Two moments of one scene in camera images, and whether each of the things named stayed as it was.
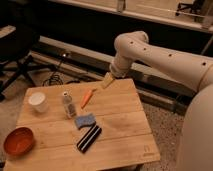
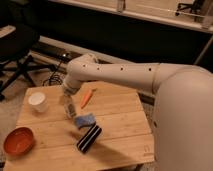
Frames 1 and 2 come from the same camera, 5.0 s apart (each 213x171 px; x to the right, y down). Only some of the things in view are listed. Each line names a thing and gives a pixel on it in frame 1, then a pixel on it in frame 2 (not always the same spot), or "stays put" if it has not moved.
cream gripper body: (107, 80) → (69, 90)
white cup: (39, 102) stays put
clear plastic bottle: (69, 107) stays put
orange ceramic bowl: (18, 142) stays put
